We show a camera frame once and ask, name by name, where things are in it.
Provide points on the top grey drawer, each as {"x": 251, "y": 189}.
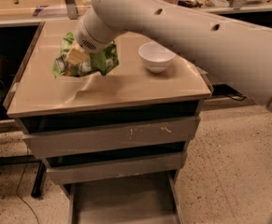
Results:
{"x": 110, "y": 137}

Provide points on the white bowl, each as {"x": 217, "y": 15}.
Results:
{"x": 155, "y": 57}

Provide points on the green rice chip bag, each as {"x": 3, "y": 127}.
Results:
{"x": 102, "y": 62}

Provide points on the middle grey drawer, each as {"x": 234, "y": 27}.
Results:
{"x": 118, "y": 168}

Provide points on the grey drawer cabinet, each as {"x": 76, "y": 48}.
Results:
{"x": 40, "y": 102}

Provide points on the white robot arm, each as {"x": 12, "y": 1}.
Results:
{"x": 236, "y": 52}

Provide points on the bottom open grey drawer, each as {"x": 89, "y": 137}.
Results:
{"x": 138, "y": 199}

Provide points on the black table leg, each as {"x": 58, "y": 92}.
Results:
{"x": 40, "y": 174}

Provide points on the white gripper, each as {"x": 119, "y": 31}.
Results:
{"x": 86, "y": 40}

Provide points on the grey metal post left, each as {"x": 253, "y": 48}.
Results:
{"x": 71, "y": 8}

